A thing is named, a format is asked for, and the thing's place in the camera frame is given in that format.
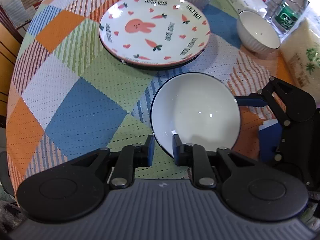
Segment pink bunny carrot plate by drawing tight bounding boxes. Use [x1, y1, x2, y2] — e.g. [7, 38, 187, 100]
[99, 0, 210, 68]

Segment bag of rice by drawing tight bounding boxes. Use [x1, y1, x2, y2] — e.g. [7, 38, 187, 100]
[280, 18, 320, 103]

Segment water bottle green label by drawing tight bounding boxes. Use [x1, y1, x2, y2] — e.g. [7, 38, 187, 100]
[271, 0, 309, 36]

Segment colourful patchwork tablecloth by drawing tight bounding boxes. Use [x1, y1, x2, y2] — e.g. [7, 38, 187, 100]
[6, 0, 292, 189]

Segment wooden chair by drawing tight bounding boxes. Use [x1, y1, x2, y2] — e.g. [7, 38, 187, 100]
[0, 21, 25, 128]

